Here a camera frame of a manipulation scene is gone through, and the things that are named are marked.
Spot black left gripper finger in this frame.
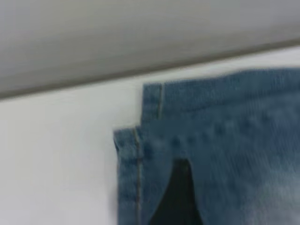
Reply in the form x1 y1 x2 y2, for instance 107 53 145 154
149 158 203 225

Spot blue denim shorts with print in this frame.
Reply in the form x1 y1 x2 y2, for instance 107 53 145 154
113 67 300 225

